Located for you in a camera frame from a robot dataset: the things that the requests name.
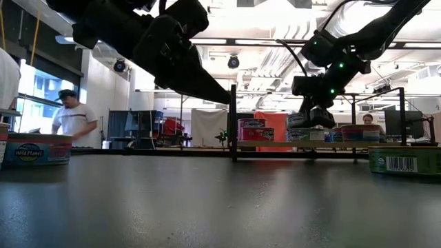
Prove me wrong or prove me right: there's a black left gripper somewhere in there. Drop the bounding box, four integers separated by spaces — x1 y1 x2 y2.
132 15 232 105

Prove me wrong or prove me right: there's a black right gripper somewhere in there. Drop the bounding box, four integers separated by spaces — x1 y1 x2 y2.
298 97 338 130

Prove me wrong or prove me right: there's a Wild Planet salmon can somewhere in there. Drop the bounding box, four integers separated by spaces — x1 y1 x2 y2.
285 127 325 143
2 133 73 168

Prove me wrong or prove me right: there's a wooden shelf board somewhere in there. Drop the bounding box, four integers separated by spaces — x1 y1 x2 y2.
236 140 438 149

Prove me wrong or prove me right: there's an orange cloth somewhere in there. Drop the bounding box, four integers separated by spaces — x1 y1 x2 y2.
254 111 289 152

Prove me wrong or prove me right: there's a long ceiling light strip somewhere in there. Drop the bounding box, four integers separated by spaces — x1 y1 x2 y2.
189 34 228 45

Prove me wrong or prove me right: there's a red background object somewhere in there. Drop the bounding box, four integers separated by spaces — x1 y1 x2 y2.
162 117 186 136

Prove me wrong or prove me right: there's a white cloth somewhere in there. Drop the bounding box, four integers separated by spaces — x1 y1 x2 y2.
191 109 229 148

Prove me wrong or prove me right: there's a black overhead crossbar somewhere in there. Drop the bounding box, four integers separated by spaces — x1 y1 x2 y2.
189 37 441 49

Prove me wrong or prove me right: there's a black background monitor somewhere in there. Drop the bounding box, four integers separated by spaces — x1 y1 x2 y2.
384 110 425 140

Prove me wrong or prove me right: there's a blue cabinet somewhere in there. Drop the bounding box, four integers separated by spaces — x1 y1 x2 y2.
107 109 165 149

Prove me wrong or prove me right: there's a black table mat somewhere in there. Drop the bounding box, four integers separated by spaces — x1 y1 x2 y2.
0 155 441 248

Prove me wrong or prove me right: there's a large window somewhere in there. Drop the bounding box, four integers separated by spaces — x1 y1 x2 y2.
15 59 83 136

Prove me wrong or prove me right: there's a grey desk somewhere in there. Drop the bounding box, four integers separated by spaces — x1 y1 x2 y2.
0 106 22 118

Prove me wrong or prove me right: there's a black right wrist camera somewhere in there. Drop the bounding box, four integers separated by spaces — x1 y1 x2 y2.
291 74 314 96

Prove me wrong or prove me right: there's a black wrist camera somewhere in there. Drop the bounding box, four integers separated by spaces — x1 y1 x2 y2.
165 0 210 39
291 74 314 96

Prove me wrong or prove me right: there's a black round overhead camera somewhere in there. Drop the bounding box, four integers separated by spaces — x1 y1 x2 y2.
227 54 241 70
112 57 127 74

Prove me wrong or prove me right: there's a black shelf frame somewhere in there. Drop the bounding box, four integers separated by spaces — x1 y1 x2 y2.
229 84 440 163

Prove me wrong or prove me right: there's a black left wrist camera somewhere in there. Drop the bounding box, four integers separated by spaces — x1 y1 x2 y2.
165 0 210 39

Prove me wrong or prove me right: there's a silver ceiling duct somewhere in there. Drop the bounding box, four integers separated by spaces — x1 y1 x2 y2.
265 20 311 82

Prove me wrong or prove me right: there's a yellow hanging strap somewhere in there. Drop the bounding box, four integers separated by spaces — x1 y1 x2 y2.
30 0 43 67

